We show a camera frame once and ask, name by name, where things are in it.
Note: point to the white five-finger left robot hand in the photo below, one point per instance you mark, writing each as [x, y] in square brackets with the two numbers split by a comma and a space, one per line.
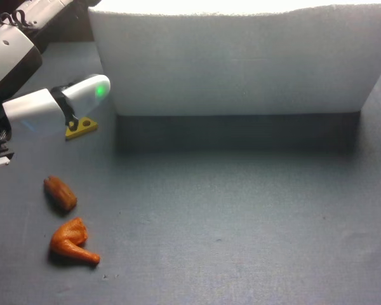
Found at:
[9, 57]

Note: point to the white foam three-hole tray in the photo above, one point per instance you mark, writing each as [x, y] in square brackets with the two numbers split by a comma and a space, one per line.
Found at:
[241, 89]

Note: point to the yellow triangle block three holes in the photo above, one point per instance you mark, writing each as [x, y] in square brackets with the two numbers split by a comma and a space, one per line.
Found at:
[87, 125]

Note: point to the orange toy chicken drumstick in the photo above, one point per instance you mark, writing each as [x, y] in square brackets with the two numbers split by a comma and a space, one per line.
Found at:
[68, 239]

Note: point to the grey table cloth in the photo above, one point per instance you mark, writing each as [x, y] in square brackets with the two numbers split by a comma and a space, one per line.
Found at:
[225, 206]

